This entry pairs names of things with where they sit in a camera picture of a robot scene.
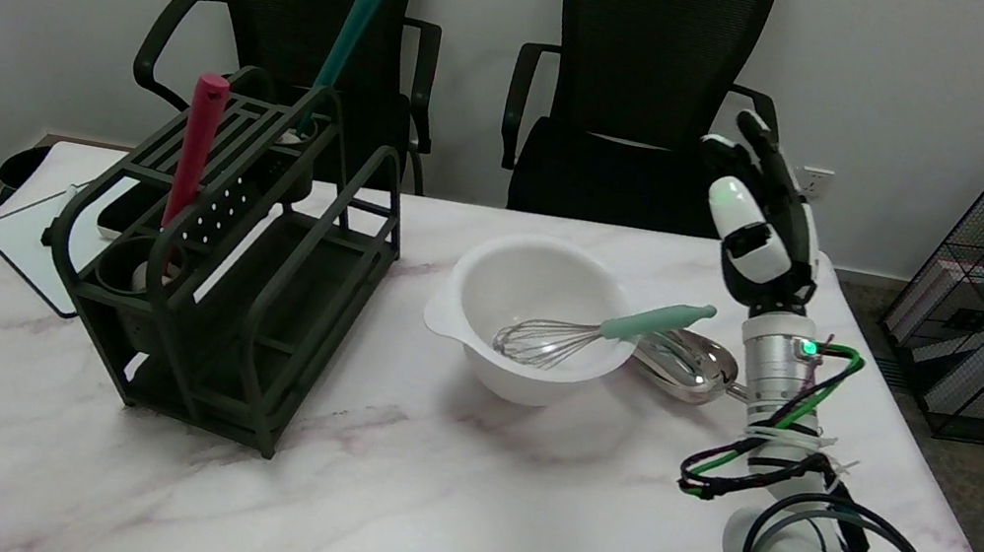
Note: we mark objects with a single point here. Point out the white mixing bowl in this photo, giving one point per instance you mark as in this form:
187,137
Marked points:
525,317

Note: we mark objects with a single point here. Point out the black round bin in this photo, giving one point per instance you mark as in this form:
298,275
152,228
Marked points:
23,165

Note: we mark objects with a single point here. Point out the white wall socket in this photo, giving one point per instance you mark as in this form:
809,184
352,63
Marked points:
814,182

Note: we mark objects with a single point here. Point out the white tray with black rim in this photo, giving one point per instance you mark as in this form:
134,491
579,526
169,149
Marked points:
54,233

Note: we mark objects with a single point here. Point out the dark green dish rack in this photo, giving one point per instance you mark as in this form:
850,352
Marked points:
233,273

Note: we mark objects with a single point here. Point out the silver metal scoop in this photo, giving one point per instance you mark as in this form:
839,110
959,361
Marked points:
687,364

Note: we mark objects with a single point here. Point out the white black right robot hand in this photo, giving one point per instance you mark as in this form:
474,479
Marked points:
763,237

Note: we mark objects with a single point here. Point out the black mesh office chair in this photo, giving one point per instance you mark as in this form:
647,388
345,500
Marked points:
656,74
298,4

